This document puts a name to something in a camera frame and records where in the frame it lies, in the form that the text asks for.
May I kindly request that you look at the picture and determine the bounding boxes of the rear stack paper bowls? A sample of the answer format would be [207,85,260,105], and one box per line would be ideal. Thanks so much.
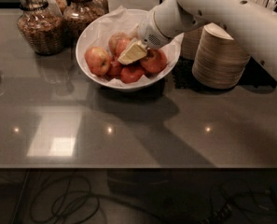
[181,28,202,60]

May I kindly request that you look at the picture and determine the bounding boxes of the black mat under bowls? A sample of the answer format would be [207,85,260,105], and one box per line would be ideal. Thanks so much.
[172,57,277,91]

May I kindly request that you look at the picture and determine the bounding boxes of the white ceramic bowl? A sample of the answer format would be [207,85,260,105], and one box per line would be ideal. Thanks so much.
[76,8,183,92]

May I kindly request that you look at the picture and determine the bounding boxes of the front glass granola jar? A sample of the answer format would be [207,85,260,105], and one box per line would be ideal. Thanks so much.
[17,0,64,55]

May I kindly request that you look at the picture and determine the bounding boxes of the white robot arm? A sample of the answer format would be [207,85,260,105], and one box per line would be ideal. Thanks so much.
[134,0,277,81]

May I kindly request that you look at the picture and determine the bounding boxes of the left red yellow apple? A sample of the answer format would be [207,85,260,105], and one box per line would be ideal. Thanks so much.
[85,47,111,76]

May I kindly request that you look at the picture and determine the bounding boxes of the white paper liner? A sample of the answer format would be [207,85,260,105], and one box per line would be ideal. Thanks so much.
[87,5,185,89]

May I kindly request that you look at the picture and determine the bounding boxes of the black power strip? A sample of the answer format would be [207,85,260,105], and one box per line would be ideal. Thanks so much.
[201,204,232,224]

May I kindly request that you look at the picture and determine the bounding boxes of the black cable on floor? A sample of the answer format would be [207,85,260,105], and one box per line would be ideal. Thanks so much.
[29,171,164,224]

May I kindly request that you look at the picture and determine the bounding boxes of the front small red apple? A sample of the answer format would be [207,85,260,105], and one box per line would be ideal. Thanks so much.
[120,64,145,84]

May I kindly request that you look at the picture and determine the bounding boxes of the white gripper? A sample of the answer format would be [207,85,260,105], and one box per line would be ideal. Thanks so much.
[118,10,171,65]

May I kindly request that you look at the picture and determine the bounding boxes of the back left glass jar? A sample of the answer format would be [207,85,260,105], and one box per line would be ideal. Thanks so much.
[41,0,69,15]

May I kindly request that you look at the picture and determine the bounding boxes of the low hidden red apple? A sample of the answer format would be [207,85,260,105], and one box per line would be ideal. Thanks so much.
[106,56,123,77]

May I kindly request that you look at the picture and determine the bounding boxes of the back partly hidden apple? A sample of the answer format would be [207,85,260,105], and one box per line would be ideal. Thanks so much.
[108,32,129,55]

